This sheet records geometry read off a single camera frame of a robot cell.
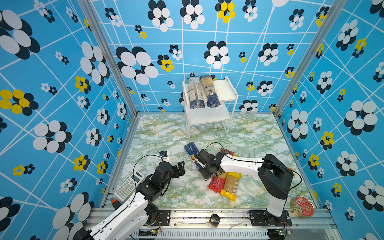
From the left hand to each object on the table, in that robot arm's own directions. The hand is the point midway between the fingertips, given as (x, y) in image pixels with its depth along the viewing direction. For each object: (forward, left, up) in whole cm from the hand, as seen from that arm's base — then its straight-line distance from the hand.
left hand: (179, 163), depth 82 cm
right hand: (0, -15, -10) cm, 18 cm away
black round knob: (-27, -18, 0) cm, 32 cm away
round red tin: (-20, -63, -6) cm, 66 cm away
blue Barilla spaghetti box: (+11, -7, -6) cm, 15 cm away
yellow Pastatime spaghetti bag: (-10, -29, -7) cm, 31 cm away
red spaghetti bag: (-8, -22, -7) cm, 24 cm away
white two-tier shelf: (+32, -27, +21) cm, 47 cm away
